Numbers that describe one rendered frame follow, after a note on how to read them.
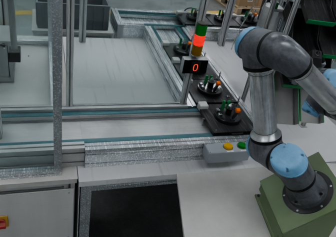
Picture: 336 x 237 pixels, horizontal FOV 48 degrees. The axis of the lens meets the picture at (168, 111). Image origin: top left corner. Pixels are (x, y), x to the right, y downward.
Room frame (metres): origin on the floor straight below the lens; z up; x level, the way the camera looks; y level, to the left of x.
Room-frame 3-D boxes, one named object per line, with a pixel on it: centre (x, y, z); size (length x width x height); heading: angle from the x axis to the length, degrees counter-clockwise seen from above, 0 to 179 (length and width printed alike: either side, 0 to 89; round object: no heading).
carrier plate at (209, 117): (1.61, -0.30, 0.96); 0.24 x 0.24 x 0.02; 22
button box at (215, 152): (1.37, -0.30, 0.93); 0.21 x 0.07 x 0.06; 112
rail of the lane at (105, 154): (1.36, -0.10, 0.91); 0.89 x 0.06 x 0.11; 112
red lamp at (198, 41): (1.65, -0.08, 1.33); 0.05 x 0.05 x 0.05
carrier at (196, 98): (1.84, -0.21, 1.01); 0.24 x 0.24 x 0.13; 22
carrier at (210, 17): (3.04, -0.30, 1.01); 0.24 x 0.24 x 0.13; 22
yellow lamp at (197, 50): (1.65, -0.08, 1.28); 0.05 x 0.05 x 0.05
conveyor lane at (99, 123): (1.52, -0.01, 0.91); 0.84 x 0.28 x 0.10; 112
